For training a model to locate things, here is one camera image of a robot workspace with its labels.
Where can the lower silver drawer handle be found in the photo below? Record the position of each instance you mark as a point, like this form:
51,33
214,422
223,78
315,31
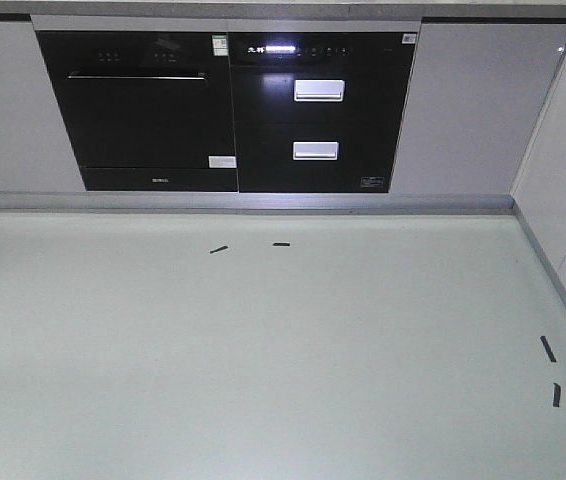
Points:
315,151

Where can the black tape strip upper right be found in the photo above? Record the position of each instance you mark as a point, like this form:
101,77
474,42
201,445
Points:
548,349

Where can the black disinfection cabinet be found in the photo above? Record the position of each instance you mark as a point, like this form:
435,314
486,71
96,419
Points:
376,67

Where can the black tape strip lower right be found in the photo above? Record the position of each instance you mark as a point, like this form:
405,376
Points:
557,391

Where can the grey cabinet door right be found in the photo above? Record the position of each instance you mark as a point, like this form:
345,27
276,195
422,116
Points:
475,94

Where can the grey cabinet door left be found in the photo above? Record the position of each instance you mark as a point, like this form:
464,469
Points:
35,151

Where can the grey cabinet door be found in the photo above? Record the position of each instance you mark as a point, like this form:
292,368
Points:
475,94
35,151

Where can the black tape strip left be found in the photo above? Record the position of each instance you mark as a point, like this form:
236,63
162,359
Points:
219,249

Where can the silver drawer handle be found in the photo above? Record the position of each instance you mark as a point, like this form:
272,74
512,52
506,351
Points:
323,90
315,151

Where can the upper silver drawer handle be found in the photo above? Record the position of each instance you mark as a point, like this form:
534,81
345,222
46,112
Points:
323,90

